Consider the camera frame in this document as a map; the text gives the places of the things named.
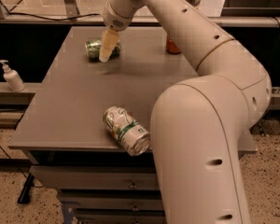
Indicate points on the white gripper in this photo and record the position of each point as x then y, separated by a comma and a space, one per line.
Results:
114, 20

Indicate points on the green patterned soda can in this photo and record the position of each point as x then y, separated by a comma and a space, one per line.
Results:
93, 46

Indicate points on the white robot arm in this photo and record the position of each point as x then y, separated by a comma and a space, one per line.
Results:
197, 125

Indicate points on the red Coca-Cola can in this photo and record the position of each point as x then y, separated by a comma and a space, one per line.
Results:
171, 47

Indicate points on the white and green can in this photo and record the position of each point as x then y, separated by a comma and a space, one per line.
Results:
126, 130

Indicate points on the white pump lotion bottle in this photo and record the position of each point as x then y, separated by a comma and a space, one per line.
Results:
12, 77

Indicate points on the grey drawer cabinet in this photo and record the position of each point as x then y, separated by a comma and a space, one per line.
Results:
64, 126

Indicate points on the top grey drawer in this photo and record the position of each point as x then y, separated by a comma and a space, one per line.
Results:
101, 178

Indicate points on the grey drawer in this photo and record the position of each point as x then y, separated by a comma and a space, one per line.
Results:
120, 217
101, 178
113, 200

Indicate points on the middle grey drawer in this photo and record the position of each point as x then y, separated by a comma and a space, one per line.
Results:
113, 200

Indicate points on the bottom grey drawer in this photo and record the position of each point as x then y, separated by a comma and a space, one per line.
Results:
120, 217

